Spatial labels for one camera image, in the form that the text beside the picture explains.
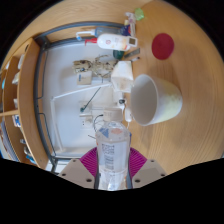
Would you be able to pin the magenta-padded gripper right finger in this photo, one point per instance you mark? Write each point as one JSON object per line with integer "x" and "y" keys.
{"x": 148, "y": 171}

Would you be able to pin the cream plastic cup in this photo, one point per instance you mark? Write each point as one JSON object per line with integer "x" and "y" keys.
{"x": 166, "y": 100}

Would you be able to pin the dark green jar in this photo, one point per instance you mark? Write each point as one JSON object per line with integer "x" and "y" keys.
{"x": 118, "y": 55}

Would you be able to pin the wooden shelf unit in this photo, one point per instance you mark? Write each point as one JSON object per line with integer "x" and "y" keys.
{"x": 28, "y": 100}

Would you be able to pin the white wall socket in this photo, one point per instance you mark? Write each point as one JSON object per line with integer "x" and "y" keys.
{"x": 86, "y": 116}

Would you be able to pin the pink packet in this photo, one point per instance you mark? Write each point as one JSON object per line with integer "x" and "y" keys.
{"x": 131, "y": 18}

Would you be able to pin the clear blue spray bottle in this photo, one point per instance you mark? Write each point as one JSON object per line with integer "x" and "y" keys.
{"x": 103, "y": 32}

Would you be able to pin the flat round red coaster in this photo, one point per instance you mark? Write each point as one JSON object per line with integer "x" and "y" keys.
{"x": 163, "y": 46}

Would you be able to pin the grey metal desk frame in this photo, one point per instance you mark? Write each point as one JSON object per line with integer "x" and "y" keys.
{"x": 37, "y": 100}

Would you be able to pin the blue packet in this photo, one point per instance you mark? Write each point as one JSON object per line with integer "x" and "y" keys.
{"x": 125, "y": 30}

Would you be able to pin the white desk lamp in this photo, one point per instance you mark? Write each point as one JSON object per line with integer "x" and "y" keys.
{"x": 80, "y": 91}

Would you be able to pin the tree creature figurine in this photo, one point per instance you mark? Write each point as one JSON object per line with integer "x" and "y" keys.
{"x": 95, "y": 66}

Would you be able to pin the white paper bag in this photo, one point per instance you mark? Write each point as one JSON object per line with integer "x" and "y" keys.
{"x": 122, "y": 76}

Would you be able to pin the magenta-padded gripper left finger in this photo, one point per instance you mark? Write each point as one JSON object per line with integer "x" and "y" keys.
{"x": 75, "y": 170}

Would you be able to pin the white charger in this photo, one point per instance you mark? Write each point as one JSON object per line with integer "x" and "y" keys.
{"x": 128, "y": 114}

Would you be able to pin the clear plastic water bottle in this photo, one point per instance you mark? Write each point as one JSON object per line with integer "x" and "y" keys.
{"x": 112, "y": 153}

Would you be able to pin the green wipes packet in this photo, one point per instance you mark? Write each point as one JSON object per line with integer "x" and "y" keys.
{"x": 139, "y": 14}

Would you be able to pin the white red-pump lotion bottle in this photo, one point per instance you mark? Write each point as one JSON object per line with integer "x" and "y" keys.
{"x": 113, "y": 42}

